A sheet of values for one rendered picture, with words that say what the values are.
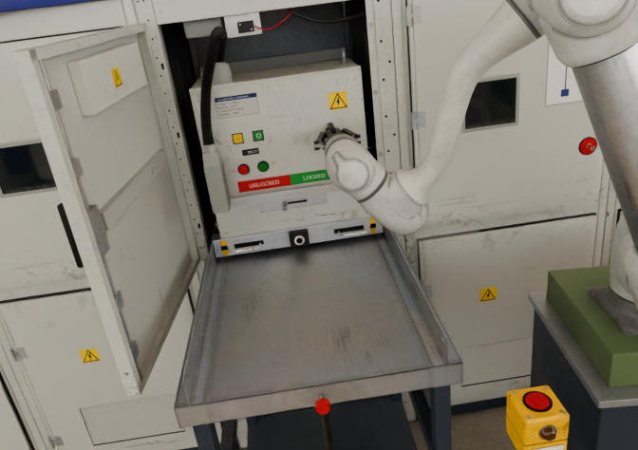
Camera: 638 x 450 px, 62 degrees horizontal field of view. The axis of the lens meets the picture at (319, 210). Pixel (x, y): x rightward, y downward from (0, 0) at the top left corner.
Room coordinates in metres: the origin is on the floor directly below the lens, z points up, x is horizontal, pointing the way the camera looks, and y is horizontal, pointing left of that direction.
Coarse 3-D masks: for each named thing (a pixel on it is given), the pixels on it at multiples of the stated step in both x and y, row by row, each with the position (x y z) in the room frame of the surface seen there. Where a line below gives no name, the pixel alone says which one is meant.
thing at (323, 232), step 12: (288, 228) 1.52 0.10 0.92; (300, 228) 1.51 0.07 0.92; (312, 228) 1.52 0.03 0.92; (324, 228) 1.52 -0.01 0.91; (336, 228) 1.52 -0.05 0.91; (348, 228) 1.52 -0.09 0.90; (360, 228) 1.52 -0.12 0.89; (216, 240) 1.50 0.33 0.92; (240, 240) 1.51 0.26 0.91; (252, 240) 1.51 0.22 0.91; (264, 240) 1.51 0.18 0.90; (276, 240) 1.51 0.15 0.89; (288, 240) 1.51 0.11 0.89; (312, 240) 1.52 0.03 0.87; (324, 240) 1.52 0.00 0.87; (216, 252) 1.50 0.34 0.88; (240, 252) 1.50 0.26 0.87; (252, 252) 1.51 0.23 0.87
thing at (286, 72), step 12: (336, 60) 1.75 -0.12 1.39; (348, 60) 1.71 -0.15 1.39; (252, 72) 1.71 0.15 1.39; (264, 72) 1.68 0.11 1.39; (276, 72) 1.65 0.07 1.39; (288, 72) 1.62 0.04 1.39; (300, 72) 1.59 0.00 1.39; (312, 72) 1.53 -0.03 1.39; (324, 72) 1.53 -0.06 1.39; (216, 84) 1.53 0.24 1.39; (228, 84) 1.52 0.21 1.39; (216, 216) 1.51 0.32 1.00
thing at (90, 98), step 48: (48, 48) 1.00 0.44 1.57; (96, 48) 1.26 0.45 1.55; (144, 48) 1.55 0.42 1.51; (48, 96) 0.95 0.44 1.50; (96, 96) 1.13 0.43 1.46; (144, 96) 1.49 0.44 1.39; (48, 144) 0.93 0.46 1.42; (96, 144) 1.13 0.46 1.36; (144, 144) 1.40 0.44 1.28; (96, 192) 1.07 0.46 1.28; (144, 192) 1.32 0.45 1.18; (96, 240) 0.96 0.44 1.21; (144, 240) 1.23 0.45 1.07; (192, 240) 1.55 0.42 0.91; (96, 288) 0.93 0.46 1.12; (144, 288) 1.16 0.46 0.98; (144, 336) 1.09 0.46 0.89; (144, 384) 0.96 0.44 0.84
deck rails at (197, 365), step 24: (384, 240) 1.50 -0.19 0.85; (216, 264) 1.48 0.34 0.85; (408, 264) 1.22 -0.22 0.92; (216, 288) 1.34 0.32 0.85; (408, 288) 1.21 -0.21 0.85; (216, 312) 1.21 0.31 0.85; (408, 312) 1.10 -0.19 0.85; (432, 312) 1.00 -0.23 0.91; (192, 336) 1.02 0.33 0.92; (432, 336) 0.99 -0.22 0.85; (192, 360) 0.97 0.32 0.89; (432, 360) 0.91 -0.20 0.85; (192, 384) 0.92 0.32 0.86
